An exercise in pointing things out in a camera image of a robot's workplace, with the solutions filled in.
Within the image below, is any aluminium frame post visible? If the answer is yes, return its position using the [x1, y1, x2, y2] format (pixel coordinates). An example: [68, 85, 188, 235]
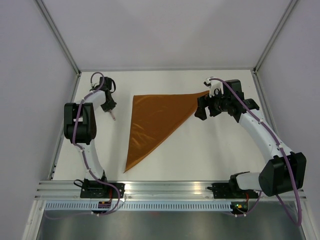
[34, 0, 81, 76]
[251, 0, 300, 74]

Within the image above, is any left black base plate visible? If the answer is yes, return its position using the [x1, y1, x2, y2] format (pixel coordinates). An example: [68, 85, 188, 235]
[80, 181, 125, 199]

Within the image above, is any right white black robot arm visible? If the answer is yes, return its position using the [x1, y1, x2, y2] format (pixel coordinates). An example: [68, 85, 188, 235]
[194, 77, 307, 198]

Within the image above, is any brown cloth napkin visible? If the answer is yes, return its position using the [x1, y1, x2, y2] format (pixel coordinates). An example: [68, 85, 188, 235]
[124, 90, 209, 172]

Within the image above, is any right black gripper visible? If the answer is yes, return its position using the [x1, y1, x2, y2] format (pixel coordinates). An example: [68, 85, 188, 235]
[194, 88, 230, 121]

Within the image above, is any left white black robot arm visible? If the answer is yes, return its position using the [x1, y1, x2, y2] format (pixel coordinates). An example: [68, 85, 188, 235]
[63, 72, 117, 198]

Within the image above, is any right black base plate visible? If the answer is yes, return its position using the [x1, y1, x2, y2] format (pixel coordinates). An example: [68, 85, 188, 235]
[206, 182, 235, 199]

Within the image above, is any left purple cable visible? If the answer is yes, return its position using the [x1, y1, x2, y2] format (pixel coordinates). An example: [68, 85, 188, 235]
[43, 71, 126, 221]

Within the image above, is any left aluminium frame post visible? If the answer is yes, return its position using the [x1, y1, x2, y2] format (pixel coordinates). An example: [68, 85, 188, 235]
[34, 0, 81, 76]

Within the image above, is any aluminium front rail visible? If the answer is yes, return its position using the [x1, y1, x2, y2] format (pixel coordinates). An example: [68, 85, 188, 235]
[34, 180, 307, 201]

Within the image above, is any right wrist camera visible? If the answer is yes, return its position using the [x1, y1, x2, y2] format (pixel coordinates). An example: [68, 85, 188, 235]
[203, 77, 221, 98]

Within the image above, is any right aluminium frame post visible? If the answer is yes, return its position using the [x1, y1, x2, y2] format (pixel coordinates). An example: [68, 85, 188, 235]
[251, 0, 300, 74]

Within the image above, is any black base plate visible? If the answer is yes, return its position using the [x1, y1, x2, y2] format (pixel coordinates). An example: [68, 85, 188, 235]
[206, 182, 235, 199]
[80, 181, 125, 199]

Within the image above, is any white plastic knife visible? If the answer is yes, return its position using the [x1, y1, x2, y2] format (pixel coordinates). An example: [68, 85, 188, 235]
[109, 110, 116, 121]

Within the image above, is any white slotted cable duct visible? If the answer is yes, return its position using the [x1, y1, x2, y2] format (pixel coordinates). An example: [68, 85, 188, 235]
[45, 201, 232, 212]

